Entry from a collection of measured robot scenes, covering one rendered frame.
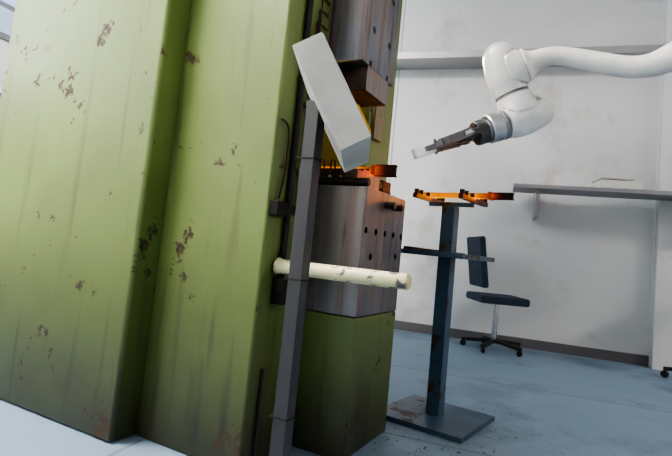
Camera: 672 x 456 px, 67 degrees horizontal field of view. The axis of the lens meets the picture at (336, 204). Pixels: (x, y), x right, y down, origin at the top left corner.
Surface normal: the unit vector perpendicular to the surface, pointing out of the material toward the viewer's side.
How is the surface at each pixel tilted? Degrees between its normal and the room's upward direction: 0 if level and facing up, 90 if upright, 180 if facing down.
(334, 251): 90
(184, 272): 90
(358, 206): 90
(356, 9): 90
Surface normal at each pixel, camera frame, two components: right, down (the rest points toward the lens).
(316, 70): -0.04, -0.09
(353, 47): -0.46, -0.12
